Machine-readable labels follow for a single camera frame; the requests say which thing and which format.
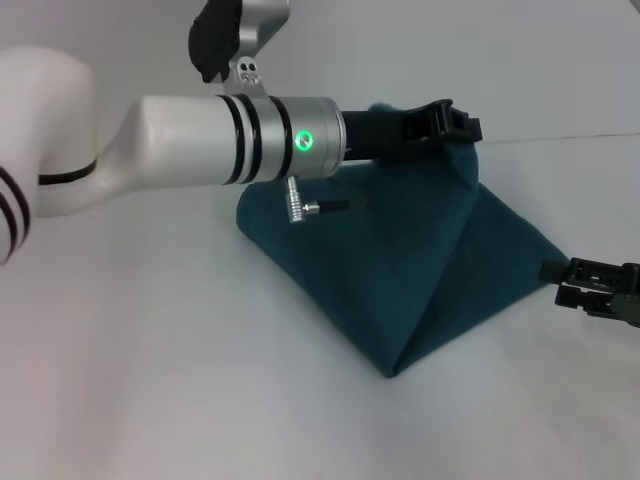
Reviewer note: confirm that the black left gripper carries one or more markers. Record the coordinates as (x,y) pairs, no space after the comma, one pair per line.
(385,135)

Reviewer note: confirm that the teal blue shirt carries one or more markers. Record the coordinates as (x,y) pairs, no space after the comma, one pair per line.
(400,260)

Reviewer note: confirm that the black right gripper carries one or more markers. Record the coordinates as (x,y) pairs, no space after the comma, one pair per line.
(625,300)

